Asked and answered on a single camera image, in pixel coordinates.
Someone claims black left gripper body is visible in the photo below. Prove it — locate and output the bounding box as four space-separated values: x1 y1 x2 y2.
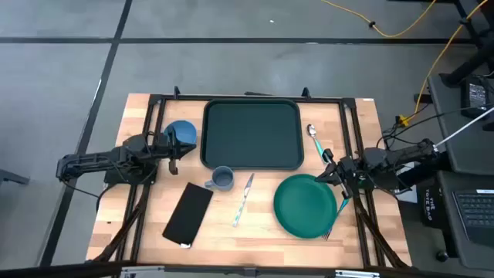
153 127 180 175

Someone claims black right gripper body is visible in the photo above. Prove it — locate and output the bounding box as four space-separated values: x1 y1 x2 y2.
323 147 360 200

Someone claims blue bowl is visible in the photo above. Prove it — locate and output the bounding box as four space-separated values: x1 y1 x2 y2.
163 120 198 147

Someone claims fork with teal handle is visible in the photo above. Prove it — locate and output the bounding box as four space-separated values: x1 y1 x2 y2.
321 196 350 242

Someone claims green plate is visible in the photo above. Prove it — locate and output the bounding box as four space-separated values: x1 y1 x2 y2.
272 173 339 239

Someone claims spoon with teal handle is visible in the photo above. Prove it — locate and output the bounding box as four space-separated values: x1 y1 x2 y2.
306 123 330 163

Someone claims grey-blue mug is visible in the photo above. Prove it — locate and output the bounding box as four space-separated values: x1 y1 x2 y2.
204 165 235 192

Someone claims black napkin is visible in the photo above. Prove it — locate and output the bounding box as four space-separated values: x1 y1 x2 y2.
161 181 215 249

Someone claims dark green plastic tray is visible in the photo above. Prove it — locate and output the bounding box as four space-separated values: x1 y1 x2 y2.
199 98 305 171

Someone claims black tote bag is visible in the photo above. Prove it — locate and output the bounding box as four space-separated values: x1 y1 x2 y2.
418 184 445 229

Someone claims grey side desk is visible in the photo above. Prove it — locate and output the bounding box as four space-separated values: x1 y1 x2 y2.
426 73 494 271

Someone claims dark laptop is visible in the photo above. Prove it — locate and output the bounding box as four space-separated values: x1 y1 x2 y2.
451 188 494 248

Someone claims black power adapter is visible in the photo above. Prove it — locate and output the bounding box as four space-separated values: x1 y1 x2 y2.
460 76 490 120

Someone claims grey stand foot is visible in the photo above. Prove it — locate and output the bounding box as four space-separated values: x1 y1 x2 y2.
0 168 31 186

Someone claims black rig crossbeam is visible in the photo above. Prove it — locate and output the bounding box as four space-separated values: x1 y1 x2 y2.
0 261 494 278

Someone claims black desk leg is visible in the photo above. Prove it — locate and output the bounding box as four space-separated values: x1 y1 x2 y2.
439 0 494 88

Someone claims black aluminium table frame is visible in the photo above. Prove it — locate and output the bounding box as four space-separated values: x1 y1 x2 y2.
90 92 412 271

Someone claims black cable bundle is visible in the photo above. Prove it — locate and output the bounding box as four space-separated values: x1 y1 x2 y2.
380 102 437 151

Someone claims knife with teal-white handle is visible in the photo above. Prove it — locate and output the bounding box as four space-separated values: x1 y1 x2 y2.
232 172 255 229

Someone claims yellow extension cable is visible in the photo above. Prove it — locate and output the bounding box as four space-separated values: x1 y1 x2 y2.
320 0 438 39
398 0 489 128

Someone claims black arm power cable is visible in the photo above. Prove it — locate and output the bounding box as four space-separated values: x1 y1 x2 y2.
61 179 117 212

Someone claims silver metal bracket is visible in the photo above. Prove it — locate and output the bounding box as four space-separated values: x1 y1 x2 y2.
334 270 381 278
120 265 166 278

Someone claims white cable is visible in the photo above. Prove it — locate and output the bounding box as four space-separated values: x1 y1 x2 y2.
435 106 494 148

